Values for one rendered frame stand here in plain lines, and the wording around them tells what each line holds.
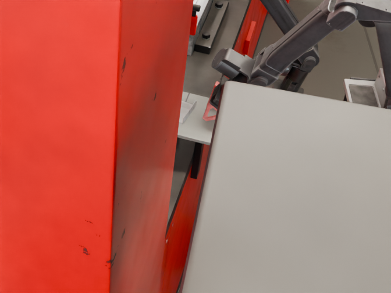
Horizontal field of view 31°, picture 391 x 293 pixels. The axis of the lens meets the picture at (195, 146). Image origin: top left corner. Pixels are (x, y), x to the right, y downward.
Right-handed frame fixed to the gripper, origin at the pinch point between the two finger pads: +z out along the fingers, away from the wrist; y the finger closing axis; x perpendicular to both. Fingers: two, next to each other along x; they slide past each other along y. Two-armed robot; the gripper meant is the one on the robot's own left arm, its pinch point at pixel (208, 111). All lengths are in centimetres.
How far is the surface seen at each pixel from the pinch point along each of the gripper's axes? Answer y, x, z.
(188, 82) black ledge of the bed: -27.8, -1.9, 18.4
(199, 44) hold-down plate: -45.0, -4.0, 16.3
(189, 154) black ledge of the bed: 3.4, 4.8, 14.0
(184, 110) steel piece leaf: -0.1, -4.7, 4.9
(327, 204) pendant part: 112, -29, -92
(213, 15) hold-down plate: -63, -3, 16
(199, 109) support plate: -2.5, -1.5, 3.2
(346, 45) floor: -199, 95, 64
